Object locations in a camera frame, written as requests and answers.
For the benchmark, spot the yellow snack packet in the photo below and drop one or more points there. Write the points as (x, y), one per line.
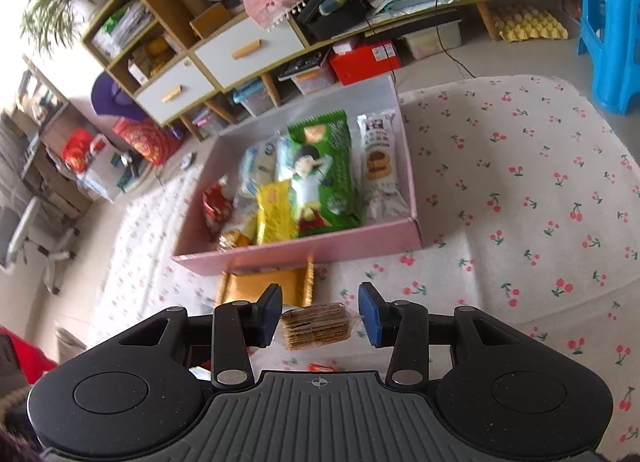
(275, 214)

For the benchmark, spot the small white box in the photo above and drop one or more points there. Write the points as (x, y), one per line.
(137, 72)

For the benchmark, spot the red cloth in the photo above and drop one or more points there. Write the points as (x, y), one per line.
(25, 357)

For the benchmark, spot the white cookie snack packet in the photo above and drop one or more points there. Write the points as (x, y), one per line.
(381, 166)

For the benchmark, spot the red box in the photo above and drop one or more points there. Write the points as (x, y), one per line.
(365, 61)

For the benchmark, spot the green snack packet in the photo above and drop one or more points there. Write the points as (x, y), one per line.
(325, 176)

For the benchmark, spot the pink cardboard box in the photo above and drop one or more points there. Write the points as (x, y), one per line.
(310, 252)

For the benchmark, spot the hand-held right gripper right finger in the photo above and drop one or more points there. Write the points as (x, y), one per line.
(370, 314)

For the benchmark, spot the red printed bag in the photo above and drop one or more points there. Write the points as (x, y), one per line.
(145, 139)

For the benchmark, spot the cherry print tablecloth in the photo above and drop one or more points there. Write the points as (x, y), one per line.
(525, 192)

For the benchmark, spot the grey office chair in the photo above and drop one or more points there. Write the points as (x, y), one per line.
(30, 242)

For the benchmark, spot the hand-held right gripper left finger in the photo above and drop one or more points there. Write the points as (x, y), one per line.
(270, 314)

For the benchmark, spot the brown cardboard box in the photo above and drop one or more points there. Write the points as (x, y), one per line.
(210, 21)

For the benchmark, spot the purple hat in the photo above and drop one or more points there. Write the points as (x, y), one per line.
(107, 96)

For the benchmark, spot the yellow egg tray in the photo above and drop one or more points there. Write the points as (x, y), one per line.
(530, 24)

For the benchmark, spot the blue white bread packet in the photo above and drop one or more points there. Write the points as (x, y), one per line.
(260, 164)
(284, 156)

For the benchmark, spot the yellow bag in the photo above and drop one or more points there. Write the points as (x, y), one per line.
(159, 54)

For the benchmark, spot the clear cracker packet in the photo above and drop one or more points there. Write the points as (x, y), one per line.
(315, 327)

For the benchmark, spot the small orange snack packet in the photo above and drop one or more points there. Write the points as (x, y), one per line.
(232, 239)

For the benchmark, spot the blue plastic stool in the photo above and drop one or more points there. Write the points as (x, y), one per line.
(612, 16)

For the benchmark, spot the black flat device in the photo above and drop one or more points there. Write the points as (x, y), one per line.
(302, 66)

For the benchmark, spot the red snack packet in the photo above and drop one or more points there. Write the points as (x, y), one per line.
(217, 207)

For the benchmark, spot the wooden cabinet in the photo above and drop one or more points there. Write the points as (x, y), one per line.
(192, 49)

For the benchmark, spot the black storage bin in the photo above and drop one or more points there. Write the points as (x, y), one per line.
(330, 16)

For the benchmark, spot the clear storage box blue lid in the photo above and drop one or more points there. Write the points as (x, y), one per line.
(255, 99)

